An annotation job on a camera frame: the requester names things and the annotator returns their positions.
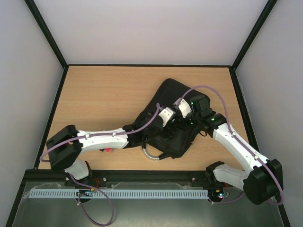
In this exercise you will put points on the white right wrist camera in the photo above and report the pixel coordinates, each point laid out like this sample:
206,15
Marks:
182,105

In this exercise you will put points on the black student backpack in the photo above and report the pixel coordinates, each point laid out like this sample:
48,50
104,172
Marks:
157,148

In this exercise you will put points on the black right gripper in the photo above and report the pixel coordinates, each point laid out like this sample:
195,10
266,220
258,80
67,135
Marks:
181,118

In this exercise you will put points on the light blue slotted cable duct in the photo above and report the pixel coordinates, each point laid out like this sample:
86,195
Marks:
118,194

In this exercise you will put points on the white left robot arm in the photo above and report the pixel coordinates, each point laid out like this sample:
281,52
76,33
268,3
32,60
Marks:
65,146

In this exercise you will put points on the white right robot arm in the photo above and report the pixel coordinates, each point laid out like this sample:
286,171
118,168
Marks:
260,179

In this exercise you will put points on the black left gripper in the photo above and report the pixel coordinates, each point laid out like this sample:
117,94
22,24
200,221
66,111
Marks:
165,134

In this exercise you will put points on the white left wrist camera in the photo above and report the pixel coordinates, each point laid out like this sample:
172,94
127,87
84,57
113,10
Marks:
166,115

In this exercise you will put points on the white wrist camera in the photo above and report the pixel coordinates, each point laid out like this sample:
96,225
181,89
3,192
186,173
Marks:
166,115
182,105

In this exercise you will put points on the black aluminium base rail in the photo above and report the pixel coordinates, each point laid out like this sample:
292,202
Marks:
106,178

